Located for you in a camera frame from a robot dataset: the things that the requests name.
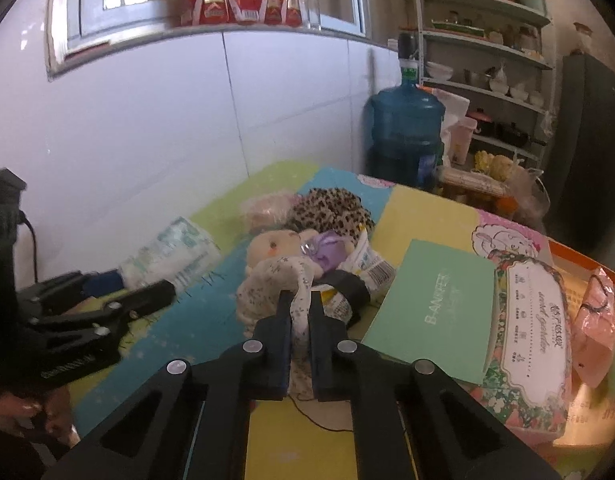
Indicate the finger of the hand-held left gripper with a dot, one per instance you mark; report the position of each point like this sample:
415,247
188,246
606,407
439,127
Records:
102,282
142,297

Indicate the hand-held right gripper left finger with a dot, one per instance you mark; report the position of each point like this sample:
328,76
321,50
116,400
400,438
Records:
285,340

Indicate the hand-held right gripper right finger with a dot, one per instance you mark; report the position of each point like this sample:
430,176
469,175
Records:
317,345

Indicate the white floral cloth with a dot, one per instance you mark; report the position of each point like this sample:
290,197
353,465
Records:
267,285

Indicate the white green tissue pack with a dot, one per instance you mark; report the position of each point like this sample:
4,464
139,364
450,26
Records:
177,250

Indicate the black hair band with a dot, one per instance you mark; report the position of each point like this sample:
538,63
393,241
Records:
347,285

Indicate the plush doll with purple dress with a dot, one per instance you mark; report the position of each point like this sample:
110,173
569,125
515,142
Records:
277,247

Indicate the white yellow packet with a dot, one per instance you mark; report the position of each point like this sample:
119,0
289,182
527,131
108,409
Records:
372,265

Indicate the pink translucent plastic bag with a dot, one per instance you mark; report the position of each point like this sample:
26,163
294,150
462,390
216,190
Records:
265,210

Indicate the leopard print cloth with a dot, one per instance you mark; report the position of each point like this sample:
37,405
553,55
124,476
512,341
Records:
332,212

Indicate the orange tray box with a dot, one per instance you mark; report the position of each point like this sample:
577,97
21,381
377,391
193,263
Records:
587,410

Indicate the pink tissue pack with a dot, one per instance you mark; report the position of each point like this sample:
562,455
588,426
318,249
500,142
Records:
595,325

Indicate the person's left hand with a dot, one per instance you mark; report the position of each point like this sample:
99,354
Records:
57,415

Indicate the teal cardboard box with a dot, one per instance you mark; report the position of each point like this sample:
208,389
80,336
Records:
432,310

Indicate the colourful cartoon printed sheet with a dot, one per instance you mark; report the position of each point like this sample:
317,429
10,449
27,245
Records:
427,215

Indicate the floral tissue box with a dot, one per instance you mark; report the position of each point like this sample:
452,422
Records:
532,340

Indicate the pale wrapped bundle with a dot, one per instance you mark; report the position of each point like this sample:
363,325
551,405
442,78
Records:
472,182

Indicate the blue water jug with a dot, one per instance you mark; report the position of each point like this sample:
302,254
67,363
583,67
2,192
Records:
405,130

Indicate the red flat windowsill item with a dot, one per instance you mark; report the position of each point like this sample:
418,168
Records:
87,49

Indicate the pale pink plastic container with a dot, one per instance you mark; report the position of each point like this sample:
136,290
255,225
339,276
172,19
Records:
462,142

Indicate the clear bag of vegetables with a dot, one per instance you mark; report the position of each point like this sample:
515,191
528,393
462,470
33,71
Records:
522,185

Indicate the red cooking pot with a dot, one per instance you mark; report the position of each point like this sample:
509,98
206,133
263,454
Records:
481,122

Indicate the white flour bag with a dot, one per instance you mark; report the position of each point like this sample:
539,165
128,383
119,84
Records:
455,105

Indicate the black wok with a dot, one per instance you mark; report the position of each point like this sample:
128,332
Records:
517,136

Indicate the stack of white bowls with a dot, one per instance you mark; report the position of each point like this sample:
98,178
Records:
439,71

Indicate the black white water pump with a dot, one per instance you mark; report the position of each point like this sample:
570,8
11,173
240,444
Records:
408,55

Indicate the steel bowl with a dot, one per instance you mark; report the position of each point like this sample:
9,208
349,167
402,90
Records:
477,78

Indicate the white bowl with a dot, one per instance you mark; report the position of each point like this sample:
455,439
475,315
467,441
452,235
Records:
536,98
498,86
518,94

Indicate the clear drinking glass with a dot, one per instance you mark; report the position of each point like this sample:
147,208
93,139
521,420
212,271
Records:
314,15

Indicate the dark grey fridge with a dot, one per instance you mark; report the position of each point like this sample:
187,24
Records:
587,160

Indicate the green tray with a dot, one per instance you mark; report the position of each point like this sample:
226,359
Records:
457,27

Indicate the grey metal shelf rack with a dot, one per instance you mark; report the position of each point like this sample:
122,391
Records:
487,42

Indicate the row of glass jars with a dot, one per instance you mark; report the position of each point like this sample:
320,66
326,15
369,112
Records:
517,37

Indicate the glass jar with red lid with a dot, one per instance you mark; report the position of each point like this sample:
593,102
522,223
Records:
582,40

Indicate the sliding window frame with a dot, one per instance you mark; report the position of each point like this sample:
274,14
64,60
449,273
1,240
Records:
337,10

